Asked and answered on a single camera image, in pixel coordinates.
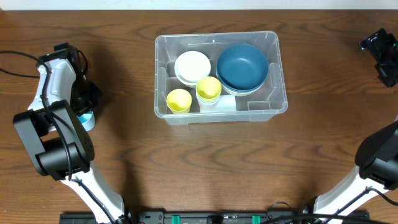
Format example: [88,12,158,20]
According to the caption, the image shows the yellow plastic cup front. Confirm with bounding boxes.
[166,89,192,114]

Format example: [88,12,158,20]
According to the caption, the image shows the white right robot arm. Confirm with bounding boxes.
[312,28,397,223]

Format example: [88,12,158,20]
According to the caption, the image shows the white small bowl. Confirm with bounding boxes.
[174,51,211,83]

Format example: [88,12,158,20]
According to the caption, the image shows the light blue plastic cup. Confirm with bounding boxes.
[78,110,96,131]

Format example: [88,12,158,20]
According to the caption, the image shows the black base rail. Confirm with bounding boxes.
[59,210,370,224]

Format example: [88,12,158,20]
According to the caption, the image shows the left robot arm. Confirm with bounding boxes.
[13,50,129,223]

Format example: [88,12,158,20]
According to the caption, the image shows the clear plastic storage bin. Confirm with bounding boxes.
[154,30,288,125]

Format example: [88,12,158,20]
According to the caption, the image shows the mint green plastic cup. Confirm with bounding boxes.
[197,95,220,104]

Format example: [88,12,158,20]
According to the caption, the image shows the pink plastic cup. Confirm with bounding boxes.
[198,100,218,113]

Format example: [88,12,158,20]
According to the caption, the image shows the dark blue large bowl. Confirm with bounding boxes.
[216,44,269,90]

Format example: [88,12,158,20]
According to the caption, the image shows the white label in bin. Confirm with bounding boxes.
[217,95,237,112]

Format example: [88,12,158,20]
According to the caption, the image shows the yellow plastic cup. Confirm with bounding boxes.
[196,77,222,99]
[166,89,192,114]

